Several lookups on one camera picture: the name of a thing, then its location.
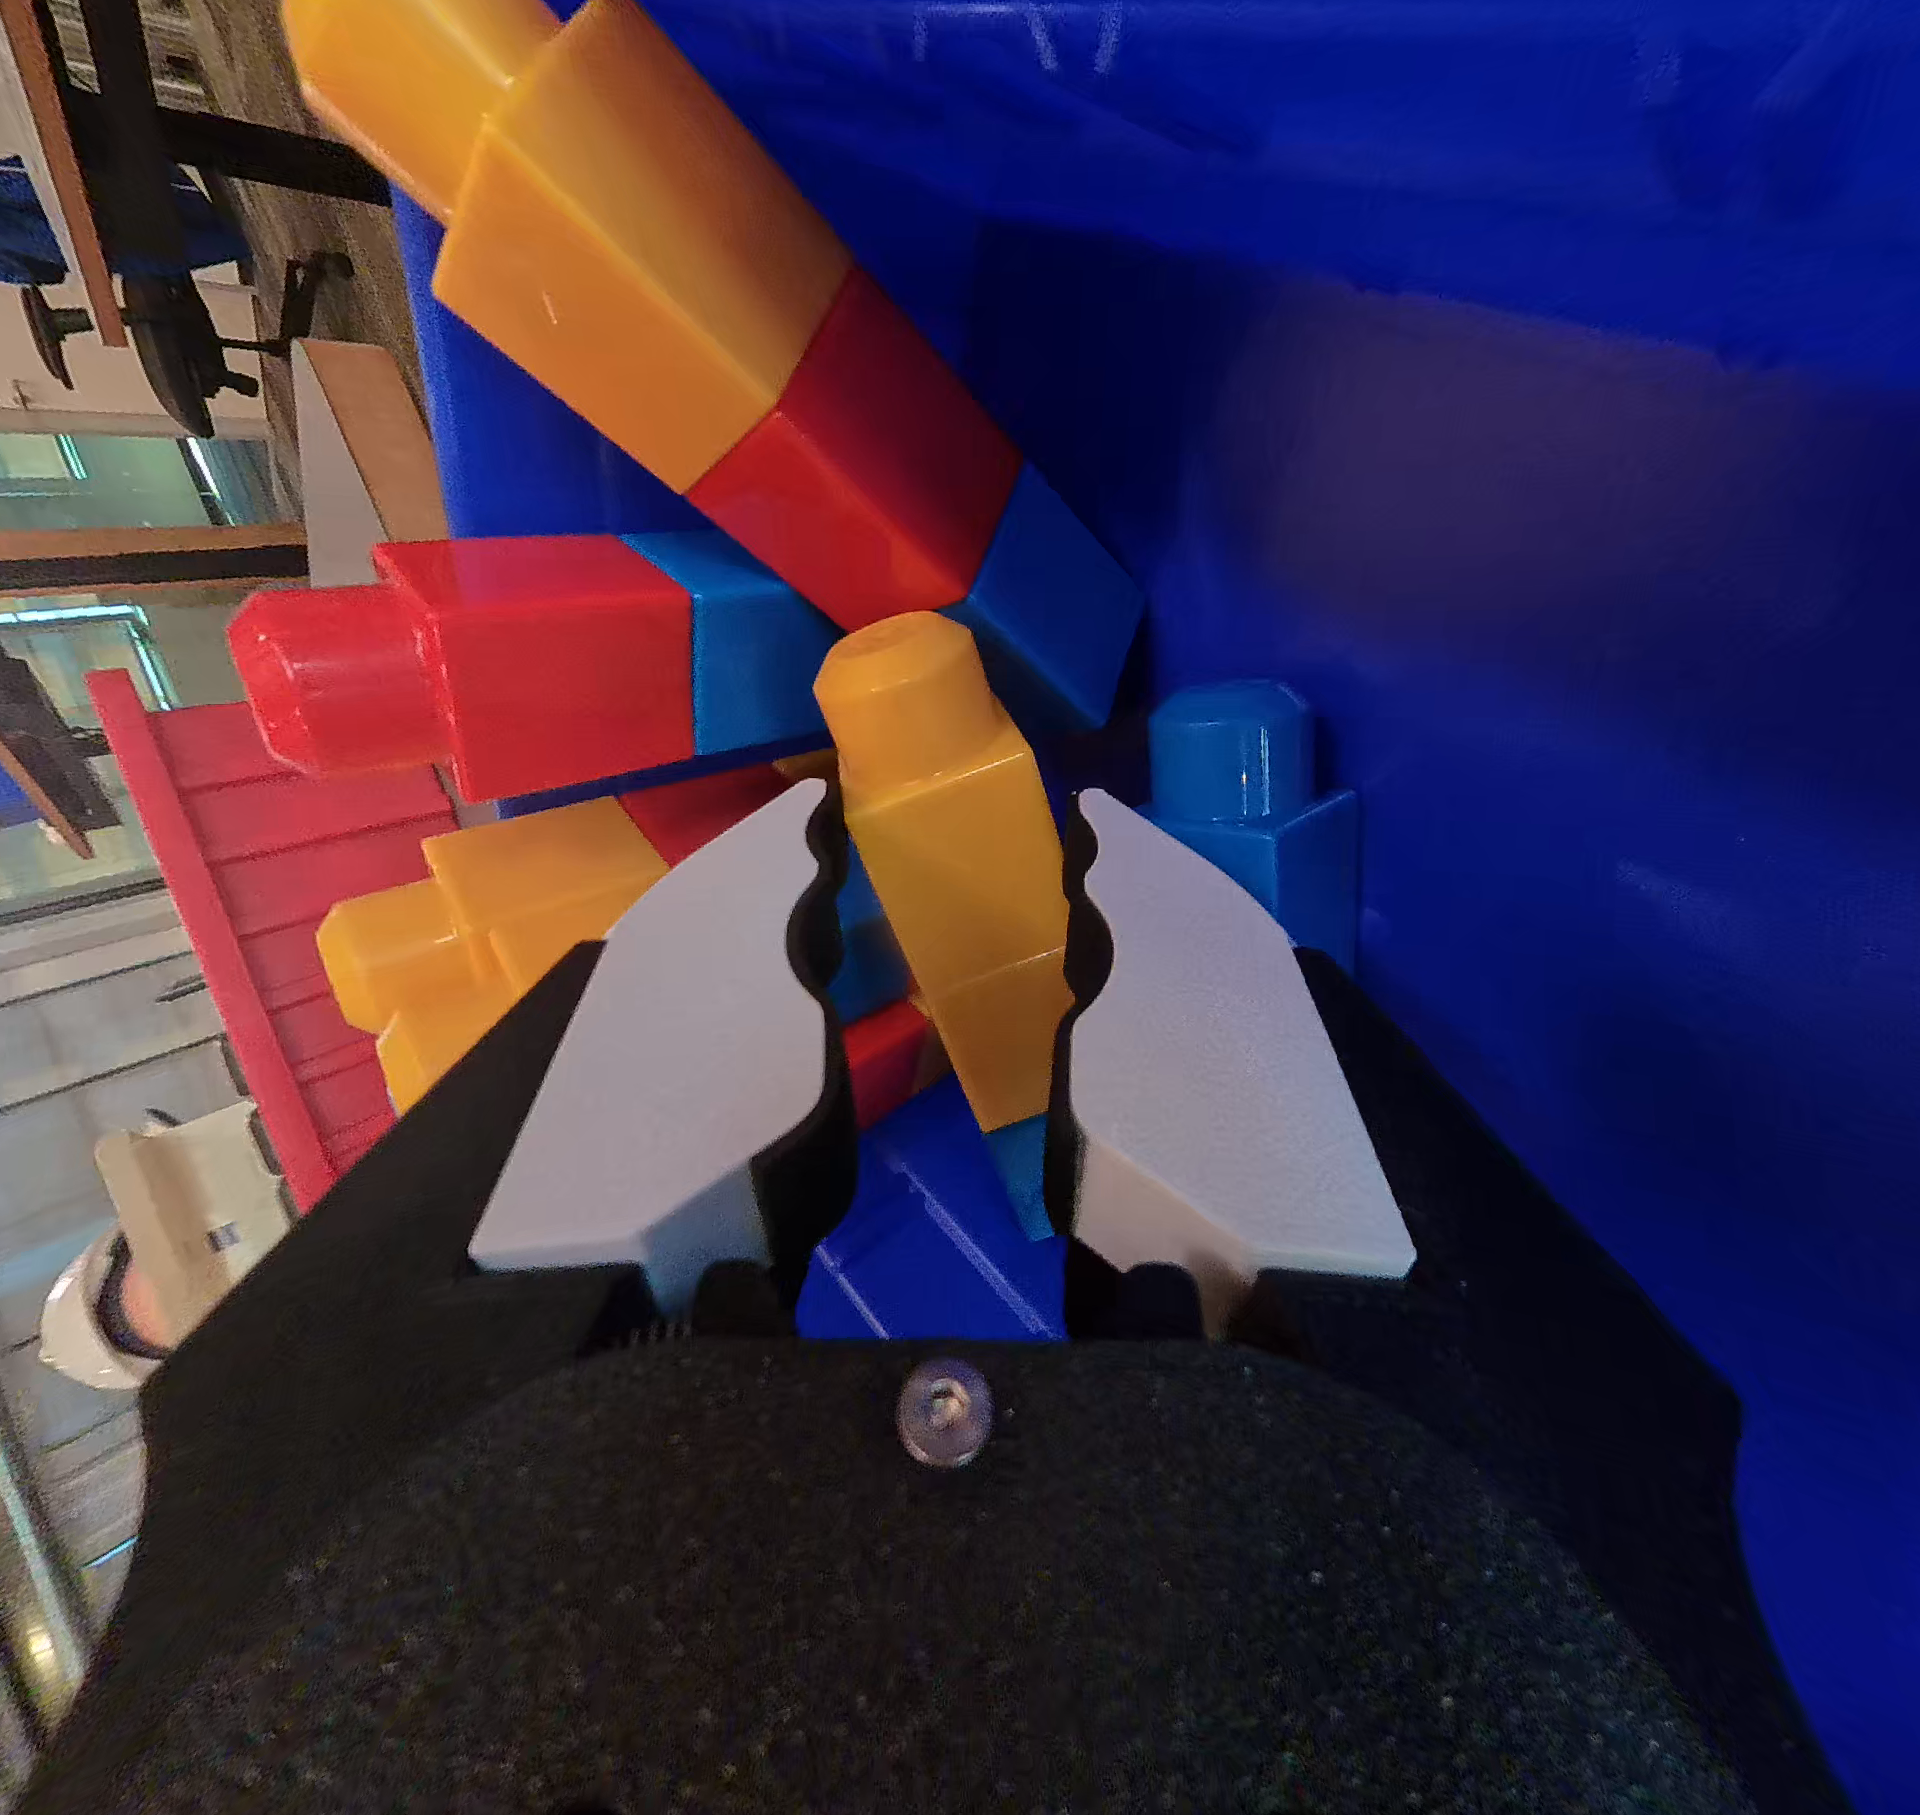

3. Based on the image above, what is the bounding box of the black office chair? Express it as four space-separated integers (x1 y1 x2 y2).
27 0 397 441

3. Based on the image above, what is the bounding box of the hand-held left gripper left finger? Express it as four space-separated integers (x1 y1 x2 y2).
468 778 861 1310

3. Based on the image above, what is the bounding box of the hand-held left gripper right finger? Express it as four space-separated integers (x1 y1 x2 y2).
1042 788 1420 1310

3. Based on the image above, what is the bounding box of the blue plastic bin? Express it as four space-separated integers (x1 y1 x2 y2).
382 0 1920 1815

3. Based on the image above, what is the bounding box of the cluster of stacked block towers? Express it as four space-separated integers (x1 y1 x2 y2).
224 533 948 1134

